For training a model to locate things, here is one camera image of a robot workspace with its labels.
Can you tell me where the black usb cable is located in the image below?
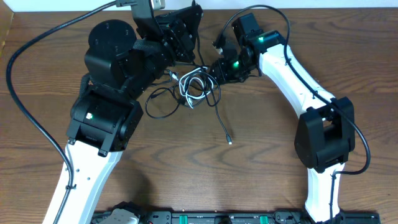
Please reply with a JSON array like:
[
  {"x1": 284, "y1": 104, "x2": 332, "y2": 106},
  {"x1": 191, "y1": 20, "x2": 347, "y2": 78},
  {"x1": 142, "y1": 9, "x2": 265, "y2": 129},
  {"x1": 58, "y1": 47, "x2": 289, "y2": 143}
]
[{"x1": 144, "y1": 34, "x2": 233, "y2": 146}]

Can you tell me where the white usb cable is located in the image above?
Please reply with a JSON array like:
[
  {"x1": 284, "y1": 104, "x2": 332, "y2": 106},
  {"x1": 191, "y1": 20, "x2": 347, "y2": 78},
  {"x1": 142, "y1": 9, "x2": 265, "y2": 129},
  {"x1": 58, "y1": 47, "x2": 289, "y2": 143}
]
[{"x1": 177, "y1": 65, "x2": 218, "y2": 110}]

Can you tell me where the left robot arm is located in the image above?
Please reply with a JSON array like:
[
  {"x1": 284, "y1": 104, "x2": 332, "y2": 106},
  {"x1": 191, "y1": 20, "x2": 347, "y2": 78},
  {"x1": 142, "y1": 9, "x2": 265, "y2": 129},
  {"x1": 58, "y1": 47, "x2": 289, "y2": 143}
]
[{"x1": 44, "y1": 1, "x2": 203, "y2": 223}]

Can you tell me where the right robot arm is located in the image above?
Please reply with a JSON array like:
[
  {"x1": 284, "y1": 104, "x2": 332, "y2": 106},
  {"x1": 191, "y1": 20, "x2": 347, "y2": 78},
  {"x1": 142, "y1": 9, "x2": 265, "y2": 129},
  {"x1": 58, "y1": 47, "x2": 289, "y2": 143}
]
[{"x1": 210, "y1": 13, "x2": 355, "y2": 223}]

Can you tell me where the clear tape piece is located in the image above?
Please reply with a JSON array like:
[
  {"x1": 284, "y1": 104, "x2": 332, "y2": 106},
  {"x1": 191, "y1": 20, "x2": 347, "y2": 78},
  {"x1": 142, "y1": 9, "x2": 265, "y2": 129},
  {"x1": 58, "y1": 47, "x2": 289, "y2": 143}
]
[{"x1": 304, "y1": 79, "x2": 318, "y2": 85}]

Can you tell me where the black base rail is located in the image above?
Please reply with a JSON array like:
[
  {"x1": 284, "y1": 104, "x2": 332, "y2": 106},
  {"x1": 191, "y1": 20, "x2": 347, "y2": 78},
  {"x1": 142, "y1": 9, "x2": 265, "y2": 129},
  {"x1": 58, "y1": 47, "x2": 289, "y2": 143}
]
[{"x1": 91, "y1": 202, "x2": 382, "y2": 224}]

